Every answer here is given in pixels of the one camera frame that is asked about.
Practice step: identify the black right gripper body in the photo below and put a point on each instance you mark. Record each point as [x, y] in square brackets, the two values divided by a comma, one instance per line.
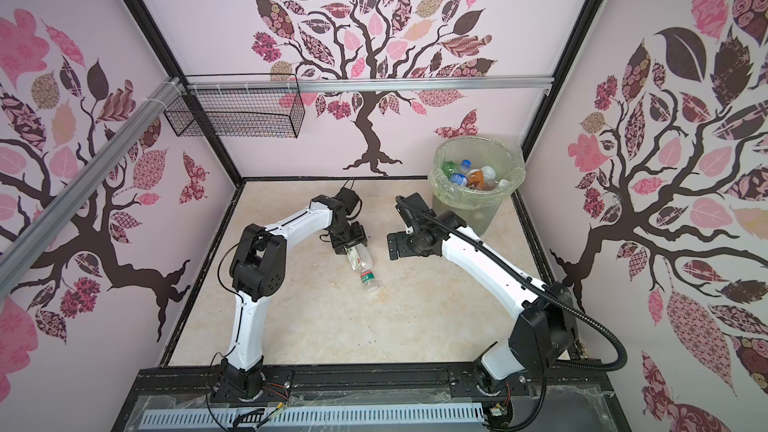
[416, 234]

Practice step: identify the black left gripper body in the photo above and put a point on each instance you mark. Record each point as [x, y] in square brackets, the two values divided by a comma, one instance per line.
[346, 234]

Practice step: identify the clear bottle green-red cap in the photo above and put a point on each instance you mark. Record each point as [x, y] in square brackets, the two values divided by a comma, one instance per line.
[362, 264]

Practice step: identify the clear Pepsi bottle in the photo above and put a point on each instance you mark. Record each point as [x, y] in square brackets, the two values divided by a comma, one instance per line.
[460, 175]

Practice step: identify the orange tea bottle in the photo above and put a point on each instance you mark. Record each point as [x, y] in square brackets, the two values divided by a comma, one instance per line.
[475, 180]

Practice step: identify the white bottle red cap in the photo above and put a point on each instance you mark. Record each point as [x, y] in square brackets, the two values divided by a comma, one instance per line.
[488, 173]

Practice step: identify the green Sprite bottle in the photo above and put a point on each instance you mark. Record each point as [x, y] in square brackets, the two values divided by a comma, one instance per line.
[449, 168]

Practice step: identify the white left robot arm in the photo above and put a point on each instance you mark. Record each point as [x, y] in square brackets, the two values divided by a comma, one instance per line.
[258, 270]

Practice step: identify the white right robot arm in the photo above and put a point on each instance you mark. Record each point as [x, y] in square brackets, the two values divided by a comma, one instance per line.
[542, 330]

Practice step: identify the black wire wall basket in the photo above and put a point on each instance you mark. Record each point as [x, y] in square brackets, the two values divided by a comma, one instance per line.
[252, 105]

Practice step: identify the aluminium wall rail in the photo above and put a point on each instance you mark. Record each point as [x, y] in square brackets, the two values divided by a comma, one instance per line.
[372, 84]
[24, 251]

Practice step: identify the white slotted cable duct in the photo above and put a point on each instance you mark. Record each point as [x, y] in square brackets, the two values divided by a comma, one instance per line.
[321, 416]

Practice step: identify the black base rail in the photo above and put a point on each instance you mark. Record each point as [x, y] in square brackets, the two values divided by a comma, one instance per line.
[460, 380]

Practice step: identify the black frame rail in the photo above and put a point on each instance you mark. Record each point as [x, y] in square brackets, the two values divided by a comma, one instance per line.
[573, 46]

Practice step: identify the aluminium left wall rail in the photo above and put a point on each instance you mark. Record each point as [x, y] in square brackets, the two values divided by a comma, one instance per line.
[24, 251]

